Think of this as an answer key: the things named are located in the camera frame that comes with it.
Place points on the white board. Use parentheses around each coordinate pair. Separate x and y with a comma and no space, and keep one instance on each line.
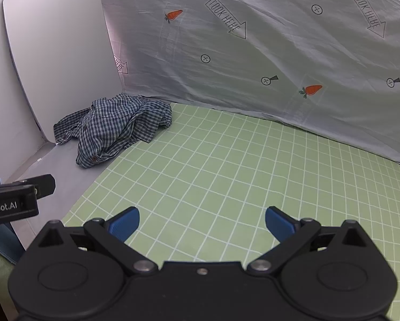
(62,57)

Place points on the person's blue denim jeans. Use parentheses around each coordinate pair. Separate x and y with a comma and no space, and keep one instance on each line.
(2,240)

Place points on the blue plaid shirt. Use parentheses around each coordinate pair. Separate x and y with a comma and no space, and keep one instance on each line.
(113,127)

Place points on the green grid mat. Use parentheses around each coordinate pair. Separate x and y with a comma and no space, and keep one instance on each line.
(220,174)

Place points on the grey printed bed sheet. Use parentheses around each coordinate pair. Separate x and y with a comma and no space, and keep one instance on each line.
(253,40)

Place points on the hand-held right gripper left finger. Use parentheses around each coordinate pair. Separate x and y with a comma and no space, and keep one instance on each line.
(124,222)

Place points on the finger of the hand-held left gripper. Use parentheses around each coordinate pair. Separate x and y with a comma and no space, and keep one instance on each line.
(44,184)

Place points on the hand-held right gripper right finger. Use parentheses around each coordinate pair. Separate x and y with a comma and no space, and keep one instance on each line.
(280,222)

